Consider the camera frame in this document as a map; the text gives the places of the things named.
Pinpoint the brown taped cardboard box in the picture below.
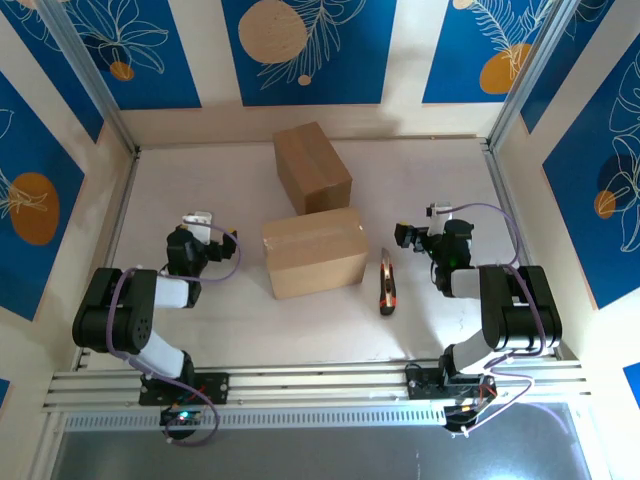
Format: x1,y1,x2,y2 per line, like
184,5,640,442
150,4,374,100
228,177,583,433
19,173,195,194
273,121,354,216
262,207,370,301

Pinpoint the aluminium side rail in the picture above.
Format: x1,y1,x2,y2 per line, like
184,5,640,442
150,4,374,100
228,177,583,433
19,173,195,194
72,147,142,372
482,141,564,360

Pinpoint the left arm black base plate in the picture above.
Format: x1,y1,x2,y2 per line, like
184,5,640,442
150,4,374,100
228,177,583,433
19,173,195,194
138,370,231,407

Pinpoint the orange black utility knife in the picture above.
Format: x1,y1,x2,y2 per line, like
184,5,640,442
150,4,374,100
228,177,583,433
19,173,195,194
378,247,398,317

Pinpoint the aluminium rail frame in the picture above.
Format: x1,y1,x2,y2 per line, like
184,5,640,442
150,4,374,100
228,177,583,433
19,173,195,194
42,355,594,414

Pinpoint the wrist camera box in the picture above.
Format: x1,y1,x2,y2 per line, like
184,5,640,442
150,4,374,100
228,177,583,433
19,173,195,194
424,201,454,235
180,211,214,242

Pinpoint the aluminium corner post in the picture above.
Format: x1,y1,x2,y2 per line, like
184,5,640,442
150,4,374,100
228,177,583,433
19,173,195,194
487,0,576,151
37,0,142,154

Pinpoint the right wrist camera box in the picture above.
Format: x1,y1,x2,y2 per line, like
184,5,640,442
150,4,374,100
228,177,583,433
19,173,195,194
424,201,454,235

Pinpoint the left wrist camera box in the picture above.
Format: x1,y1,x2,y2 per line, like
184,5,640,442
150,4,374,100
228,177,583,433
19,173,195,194
180,211,214,242

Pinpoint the grey glossy panel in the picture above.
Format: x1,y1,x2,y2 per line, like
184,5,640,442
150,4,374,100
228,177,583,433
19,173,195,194
49,402,614,480

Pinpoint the slotted grey cable duct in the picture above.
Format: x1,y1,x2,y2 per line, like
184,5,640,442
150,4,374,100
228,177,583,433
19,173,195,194
62,403,594,432

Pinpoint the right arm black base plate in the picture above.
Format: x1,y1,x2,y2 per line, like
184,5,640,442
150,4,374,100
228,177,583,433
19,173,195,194
405,363,499,401

